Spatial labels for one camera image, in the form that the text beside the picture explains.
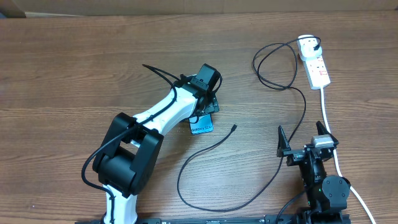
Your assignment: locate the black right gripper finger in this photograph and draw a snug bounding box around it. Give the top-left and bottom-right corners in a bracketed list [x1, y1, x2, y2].
[316, 121, 338, 145]
[277, 126, 291, 157]

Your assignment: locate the black smartphone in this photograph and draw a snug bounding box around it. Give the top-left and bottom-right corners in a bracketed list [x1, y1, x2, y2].
[188, 114, 214, 134]

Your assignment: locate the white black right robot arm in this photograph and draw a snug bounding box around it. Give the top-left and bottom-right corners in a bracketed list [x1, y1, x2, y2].
[276, 121, 351, 223]

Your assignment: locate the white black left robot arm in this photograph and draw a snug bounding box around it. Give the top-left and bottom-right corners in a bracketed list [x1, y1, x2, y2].
[85, 73, 222, 223]

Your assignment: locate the white charger adapter plug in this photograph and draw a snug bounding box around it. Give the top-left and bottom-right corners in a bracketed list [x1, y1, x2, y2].
[298, 44, 323, 61]

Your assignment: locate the white power strip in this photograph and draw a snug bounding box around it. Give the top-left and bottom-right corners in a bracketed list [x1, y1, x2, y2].
[297, 34, 331, 90]

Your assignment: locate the brown cardboard backdrop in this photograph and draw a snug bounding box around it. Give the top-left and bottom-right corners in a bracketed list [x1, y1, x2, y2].
[1, 0, 397, 17]

